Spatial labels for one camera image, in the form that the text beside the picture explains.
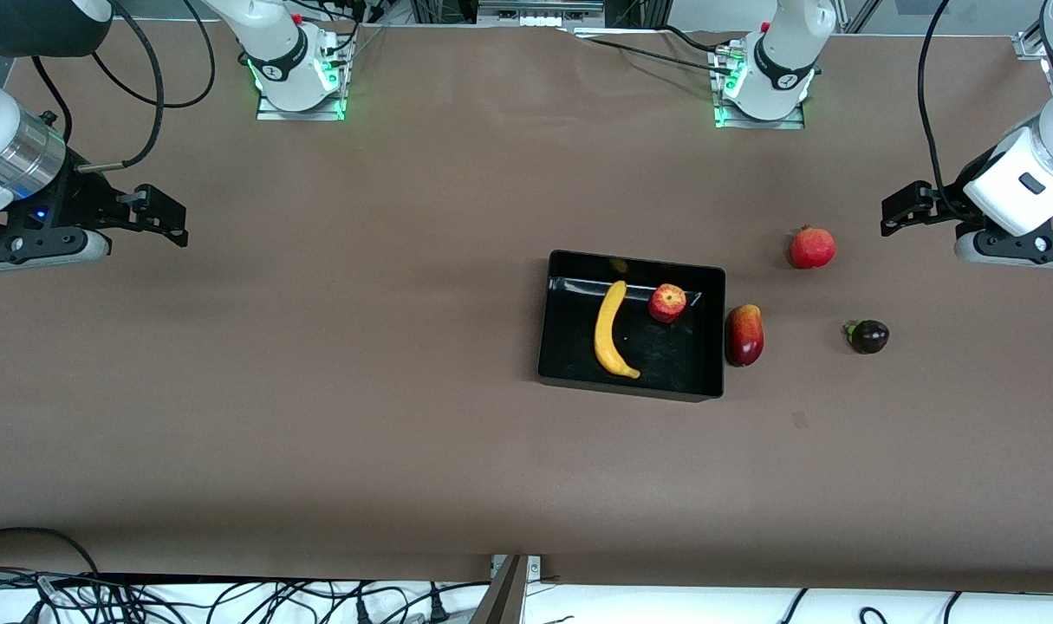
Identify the long black table cable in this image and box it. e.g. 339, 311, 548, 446
588, 37, 735, 75

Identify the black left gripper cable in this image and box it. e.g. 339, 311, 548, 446
917, 0, 969, 218

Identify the silver control box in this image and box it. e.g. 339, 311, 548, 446
477, 0, 607, 25

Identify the silver table edge bracket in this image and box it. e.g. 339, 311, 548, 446
491, 555, 543, 583

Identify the black rectangular plastic tray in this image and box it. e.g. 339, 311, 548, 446
537, 250, 726, 402

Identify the small red yellow apple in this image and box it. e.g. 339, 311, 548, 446
648, 283, 688, 324

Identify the silver aluminium profile bar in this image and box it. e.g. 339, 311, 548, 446
841, 0, 882, 34

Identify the red pomegranate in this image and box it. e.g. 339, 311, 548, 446
789, 225, 837, 270

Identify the brown table cover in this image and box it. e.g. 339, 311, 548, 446
0, 19, 1053, 595

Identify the dark purple mangosteen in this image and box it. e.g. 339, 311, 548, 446
844, 319, 890, 354

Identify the red yellow mango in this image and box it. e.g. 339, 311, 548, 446
725, 303, 765, 368

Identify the dark metal post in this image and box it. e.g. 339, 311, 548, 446
470, 555, 527, 624

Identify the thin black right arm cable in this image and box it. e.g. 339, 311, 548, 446
101, 0, 217, 110

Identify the large black looped floor cable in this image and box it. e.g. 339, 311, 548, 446
0, 526, 102, 577

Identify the yellow banana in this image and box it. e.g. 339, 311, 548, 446
594, 280, 641, 380

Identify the short black table cable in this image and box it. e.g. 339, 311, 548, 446
660, 24, 735, 53

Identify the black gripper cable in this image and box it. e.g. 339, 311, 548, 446
75, 0, 165, 172
917, 0, 969, 218

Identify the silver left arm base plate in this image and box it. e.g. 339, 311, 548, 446
713, 43, 807, 130

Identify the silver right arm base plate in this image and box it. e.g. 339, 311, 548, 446
257, 30, 348, 121

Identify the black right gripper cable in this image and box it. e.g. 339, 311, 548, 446
75, 0, 165, 172

